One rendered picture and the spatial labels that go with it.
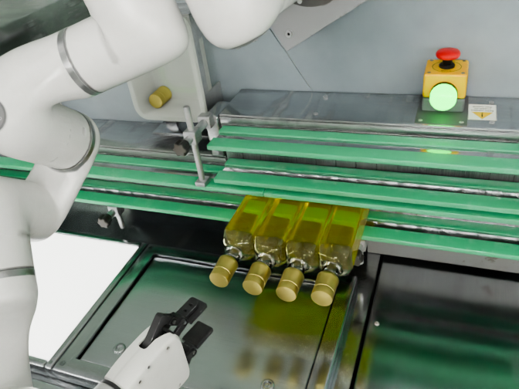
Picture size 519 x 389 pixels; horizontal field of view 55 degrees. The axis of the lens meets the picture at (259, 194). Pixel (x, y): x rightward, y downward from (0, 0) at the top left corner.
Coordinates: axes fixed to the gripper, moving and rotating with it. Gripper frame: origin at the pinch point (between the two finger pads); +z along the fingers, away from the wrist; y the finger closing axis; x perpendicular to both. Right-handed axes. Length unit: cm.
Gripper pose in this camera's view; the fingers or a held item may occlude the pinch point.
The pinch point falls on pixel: (195, 322)
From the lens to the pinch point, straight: 78.6
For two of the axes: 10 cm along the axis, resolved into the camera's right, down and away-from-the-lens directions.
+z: 5.6, -5.3, 6.3
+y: -1.1, -8.1, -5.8
